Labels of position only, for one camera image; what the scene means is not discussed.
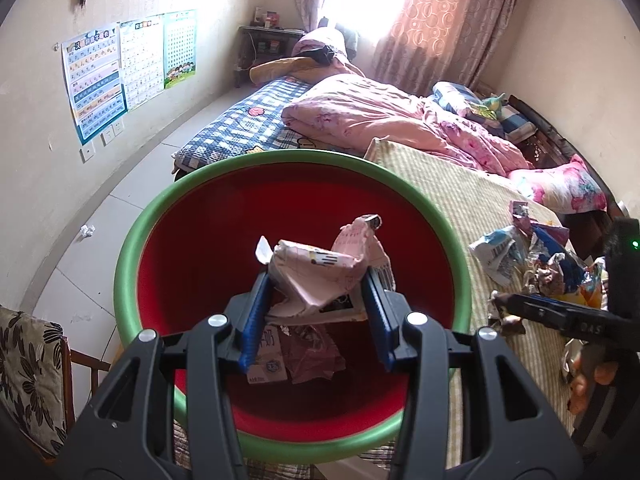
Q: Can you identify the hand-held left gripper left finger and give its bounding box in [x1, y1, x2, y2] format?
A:
[55, 270, 274, 480]

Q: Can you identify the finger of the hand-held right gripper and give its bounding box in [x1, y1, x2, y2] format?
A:
[492, 292, 568, 335]

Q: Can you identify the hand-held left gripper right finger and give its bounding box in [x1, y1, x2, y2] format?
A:
[361, 267, 586, 480]

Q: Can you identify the pile of snack packets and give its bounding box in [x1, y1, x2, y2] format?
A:
[469, 200, 608, 386]

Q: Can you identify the pink carton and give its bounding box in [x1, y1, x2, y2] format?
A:
[255, 214, 398, 326]

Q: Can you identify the red basin with green rim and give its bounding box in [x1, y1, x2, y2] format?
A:
[114, 150, 473, 466]

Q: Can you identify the person's right hand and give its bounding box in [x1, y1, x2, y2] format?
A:
[570, 344, 620, 415]

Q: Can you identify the white blue carton box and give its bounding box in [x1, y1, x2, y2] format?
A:
[247, 322, 291, 385]

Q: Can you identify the pink plastic wrapper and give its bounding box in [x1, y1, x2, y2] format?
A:
[277, 324, 348, 385]

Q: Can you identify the pink floral pillow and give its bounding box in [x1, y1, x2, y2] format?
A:
[507, 154, 608, 215]

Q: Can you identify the brown plaid mat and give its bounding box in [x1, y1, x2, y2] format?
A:
[172, 412, 313, 480]

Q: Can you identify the wooden chair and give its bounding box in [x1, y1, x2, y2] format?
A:
[0, 305, 111, 466]

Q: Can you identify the dark bed headboard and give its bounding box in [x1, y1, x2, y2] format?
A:
[475, 80, 631, 221]

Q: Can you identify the blue plaid pillow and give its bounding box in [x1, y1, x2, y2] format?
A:
[497, 107, 538, 142]

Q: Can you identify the blue plaid bedsheet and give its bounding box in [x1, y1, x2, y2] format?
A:
[172, 76, 366, 173]

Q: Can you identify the pink quilt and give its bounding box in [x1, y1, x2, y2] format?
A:
[281, 74, 533, 176]

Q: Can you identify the green plush toy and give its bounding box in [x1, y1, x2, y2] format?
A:
[467, 92, 508, 121]

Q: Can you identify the floral chair cushion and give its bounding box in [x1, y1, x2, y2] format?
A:
[0, 305, 68, 456]

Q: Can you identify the blue white pillow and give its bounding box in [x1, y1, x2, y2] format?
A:
[431, 81, 483, 116]

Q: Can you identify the yellow orange blanket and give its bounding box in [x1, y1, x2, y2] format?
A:
[249, 56, 321, 86]

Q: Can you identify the dark wooden desk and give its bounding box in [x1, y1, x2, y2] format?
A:
[234, 25, 307, 88]

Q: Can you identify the folded pink bedding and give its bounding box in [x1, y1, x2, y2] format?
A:
[291, 26, 361, 73]

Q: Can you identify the brown circle patterned curtain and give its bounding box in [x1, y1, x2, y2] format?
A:
[372, 0, 523, 96]

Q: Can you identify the white chart wall poster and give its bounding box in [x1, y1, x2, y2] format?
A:
[119, 15, 166, 111]

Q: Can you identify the green chart wall poster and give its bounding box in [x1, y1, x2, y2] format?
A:
[162, 9, 197, 90]

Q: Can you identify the blue chart wall poster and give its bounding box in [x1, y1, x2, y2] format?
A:
[61, 22, 128, 146]

